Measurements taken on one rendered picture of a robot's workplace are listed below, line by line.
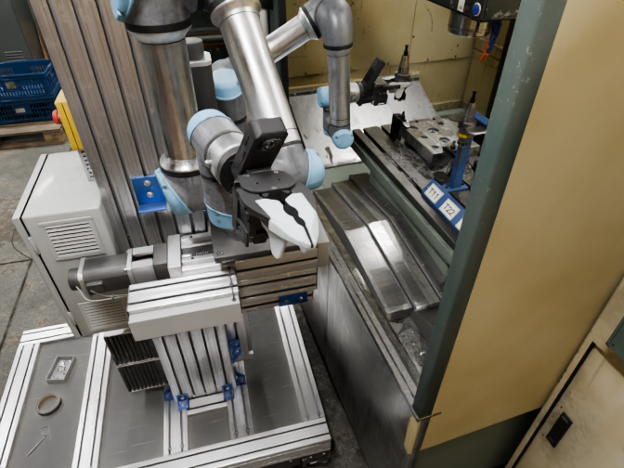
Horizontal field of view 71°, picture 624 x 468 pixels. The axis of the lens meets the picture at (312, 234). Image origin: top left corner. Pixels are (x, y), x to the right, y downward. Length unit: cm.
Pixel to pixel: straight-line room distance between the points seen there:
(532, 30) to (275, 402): 163
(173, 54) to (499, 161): 60
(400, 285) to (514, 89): 111
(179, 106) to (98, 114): 29
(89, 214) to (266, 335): 114
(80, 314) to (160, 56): 88
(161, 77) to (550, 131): 67
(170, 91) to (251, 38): 19
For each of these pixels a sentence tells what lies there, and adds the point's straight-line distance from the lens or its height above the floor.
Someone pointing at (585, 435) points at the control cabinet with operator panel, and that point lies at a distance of 155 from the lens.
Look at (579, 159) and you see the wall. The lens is 85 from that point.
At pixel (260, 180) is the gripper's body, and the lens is 56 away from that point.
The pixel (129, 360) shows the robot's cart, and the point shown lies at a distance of 185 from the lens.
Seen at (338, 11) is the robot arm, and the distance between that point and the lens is 152.
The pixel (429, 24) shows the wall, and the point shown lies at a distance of 305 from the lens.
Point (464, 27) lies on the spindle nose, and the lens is 185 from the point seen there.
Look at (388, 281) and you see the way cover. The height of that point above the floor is 71.
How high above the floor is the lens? 189
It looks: 39 degrees down
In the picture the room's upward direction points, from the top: straight up
